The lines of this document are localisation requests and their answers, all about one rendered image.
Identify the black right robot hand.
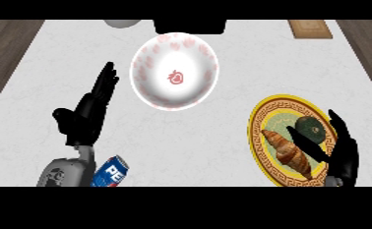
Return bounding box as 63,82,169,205
285,108,360,188

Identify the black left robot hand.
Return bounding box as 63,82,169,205
50,61,121,147

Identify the dark green squash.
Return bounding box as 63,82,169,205
295,115,332,144

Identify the yellow patterned plate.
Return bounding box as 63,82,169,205
245,93,338,188

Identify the white bowl with red print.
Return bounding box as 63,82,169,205
130,31,221,111

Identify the brown croissant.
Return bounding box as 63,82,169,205
259,129,316,181

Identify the blue soda can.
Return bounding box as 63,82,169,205
90,154,131,188

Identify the grey round object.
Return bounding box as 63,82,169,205
103,20,141,29

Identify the tan wooden board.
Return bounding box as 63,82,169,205
286,20,333,40

